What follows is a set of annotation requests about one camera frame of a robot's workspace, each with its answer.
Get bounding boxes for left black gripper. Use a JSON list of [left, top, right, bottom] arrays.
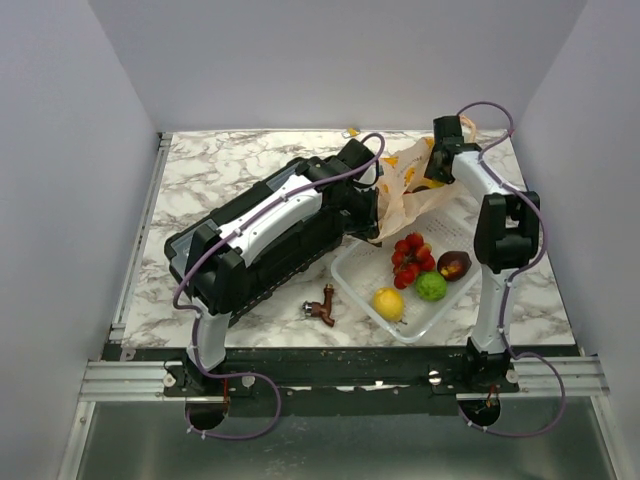
[[331, 187, 382, 248]]

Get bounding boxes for orange plastic bag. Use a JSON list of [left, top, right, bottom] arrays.
[[371, 135, 460, 243]]

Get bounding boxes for red fake cherry tomatoes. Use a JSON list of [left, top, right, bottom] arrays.
[[391, 232, 436, 290]]

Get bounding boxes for yellow fake lemon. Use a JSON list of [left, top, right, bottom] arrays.
[[372, 287, 404, 323]]

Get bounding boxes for green fake fruit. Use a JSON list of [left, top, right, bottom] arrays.
[[415, 271, 447, 302]]

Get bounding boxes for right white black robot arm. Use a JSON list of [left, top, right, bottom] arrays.
[[424, 115, 540, 392]]

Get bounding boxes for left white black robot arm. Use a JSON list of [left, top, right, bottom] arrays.
[[165, 139, 381, 395]]

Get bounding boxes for dark red fake plum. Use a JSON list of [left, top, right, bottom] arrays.
[[436, 251, 472, 282]]

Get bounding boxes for clear plastic basket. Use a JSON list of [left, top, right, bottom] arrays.
[[331, 202, 481, 344]]

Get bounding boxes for brown metal faucet tap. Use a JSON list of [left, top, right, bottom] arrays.
[[302, 284, 335, 328]]

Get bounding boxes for black plastic toolbox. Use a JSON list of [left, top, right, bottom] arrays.
[[164, 156, 353, 319]]

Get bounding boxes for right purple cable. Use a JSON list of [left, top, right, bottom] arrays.
[[457, 101, 568, 439]]

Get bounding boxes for purple cable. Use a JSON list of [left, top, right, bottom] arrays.
[[172, 132, 386, 441], [457, 101, 568, 439]]

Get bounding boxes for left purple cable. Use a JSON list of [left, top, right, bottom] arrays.
[[172, 132, 386, 441]]

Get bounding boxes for aluminium mounting rail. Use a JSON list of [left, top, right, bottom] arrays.
[[79, 357, 610, 403]]

